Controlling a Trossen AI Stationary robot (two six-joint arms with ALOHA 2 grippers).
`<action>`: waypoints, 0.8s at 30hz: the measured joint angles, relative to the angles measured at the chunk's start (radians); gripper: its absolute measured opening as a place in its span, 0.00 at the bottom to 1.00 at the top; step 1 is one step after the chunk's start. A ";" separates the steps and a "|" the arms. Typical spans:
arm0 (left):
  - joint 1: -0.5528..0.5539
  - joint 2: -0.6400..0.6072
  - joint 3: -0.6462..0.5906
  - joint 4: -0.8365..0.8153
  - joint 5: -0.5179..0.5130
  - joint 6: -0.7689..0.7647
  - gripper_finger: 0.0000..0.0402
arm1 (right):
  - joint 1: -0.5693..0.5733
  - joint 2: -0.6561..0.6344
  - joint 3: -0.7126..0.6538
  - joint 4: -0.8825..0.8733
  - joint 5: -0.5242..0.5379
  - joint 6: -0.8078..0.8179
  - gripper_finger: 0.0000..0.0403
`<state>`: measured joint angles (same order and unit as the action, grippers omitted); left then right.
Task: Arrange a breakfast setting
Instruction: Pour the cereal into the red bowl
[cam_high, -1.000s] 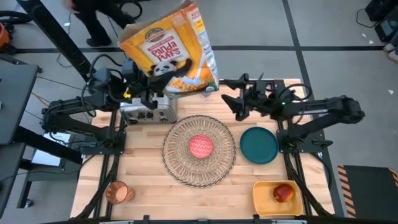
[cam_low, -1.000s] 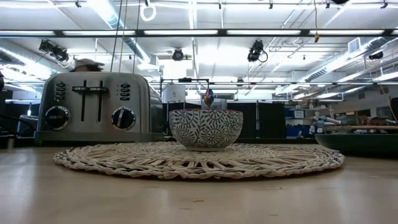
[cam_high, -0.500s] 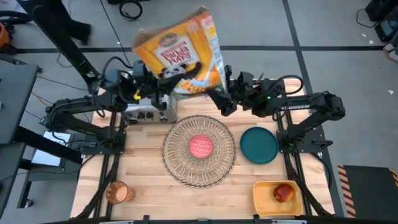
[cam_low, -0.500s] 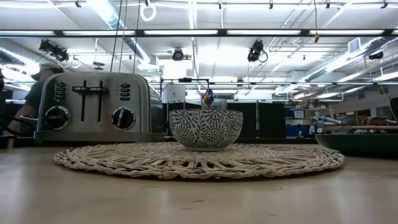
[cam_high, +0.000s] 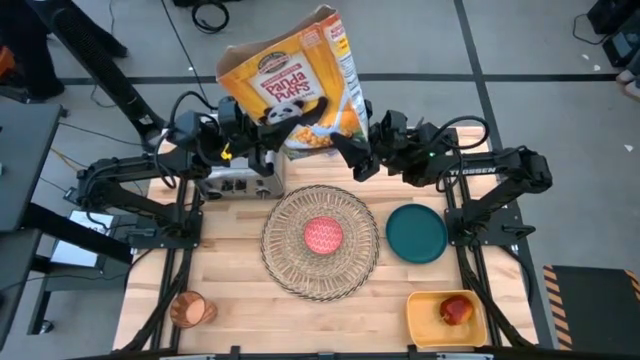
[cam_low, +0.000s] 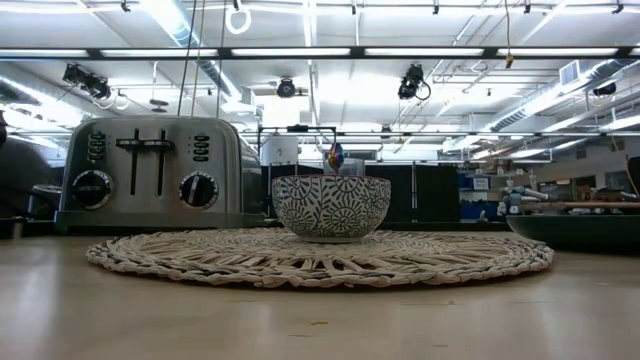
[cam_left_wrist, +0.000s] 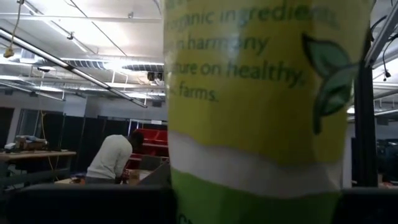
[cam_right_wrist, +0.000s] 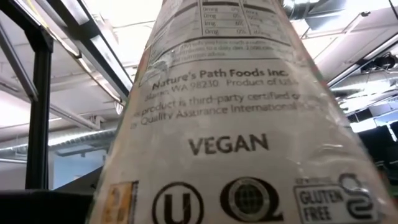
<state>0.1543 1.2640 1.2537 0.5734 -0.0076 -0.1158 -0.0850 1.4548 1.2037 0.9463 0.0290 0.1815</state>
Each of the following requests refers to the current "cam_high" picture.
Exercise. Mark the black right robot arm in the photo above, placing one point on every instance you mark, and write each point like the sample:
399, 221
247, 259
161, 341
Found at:
500, 170

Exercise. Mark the black desk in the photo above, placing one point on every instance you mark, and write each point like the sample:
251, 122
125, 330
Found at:
25, 165

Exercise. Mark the red apple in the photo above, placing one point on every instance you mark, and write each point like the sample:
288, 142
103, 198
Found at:
456, 310

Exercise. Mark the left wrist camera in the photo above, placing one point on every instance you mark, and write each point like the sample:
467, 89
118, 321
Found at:
230, 109

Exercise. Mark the patterned ceramic bowl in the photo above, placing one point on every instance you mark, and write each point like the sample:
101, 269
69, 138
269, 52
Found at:
323, 235

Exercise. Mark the amber glass cup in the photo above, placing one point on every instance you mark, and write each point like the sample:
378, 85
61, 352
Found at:
192, 310

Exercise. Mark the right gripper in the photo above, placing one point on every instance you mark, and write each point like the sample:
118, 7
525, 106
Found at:
395, 142

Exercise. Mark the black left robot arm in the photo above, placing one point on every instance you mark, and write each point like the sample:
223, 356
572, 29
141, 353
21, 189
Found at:
130, 167

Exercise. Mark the teal plate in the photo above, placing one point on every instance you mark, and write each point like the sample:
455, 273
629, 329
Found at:
416, 233

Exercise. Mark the black mesh column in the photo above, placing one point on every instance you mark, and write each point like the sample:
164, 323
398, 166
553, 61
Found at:
100, 65

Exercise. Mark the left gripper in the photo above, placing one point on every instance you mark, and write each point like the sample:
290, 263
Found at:
242, 132

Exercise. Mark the person's foot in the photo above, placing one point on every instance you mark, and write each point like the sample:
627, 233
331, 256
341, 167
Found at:
631, 80

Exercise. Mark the stainless steel toaster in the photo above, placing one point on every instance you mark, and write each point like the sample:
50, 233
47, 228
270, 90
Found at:
240, 186

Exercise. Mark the yellow plastic bin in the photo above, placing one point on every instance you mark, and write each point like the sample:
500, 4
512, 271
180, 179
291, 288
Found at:
425, 325

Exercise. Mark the person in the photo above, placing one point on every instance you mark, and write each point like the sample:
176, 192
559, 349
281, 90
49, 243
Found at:
30, 55

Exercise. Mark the black equipment case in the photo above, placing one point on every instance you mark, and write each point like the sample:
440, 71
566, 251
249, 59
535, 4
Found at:
620, 30

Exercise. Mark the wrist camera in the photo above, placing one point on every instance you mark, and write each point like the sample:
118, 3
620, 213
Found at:
395, 122
230, 109

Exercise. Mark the round woven placemat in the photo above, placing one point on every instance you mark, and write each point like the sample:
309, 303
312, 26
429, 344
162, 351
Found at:
290, 260

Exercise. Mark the Panda Puffs cereal box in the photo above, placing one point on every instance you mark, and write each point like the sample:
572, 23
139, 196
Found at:
295, 75

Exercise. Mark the white tablet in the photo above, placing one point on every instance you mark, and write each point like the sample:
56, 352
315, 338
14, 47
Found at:
80, 240

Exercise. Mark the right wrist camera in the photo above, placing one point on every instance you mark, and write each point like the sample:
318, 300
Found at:
395, 122

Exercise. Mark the black hazard-striped mat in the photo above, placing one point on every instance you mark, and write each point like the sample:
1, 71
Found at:
590, 310

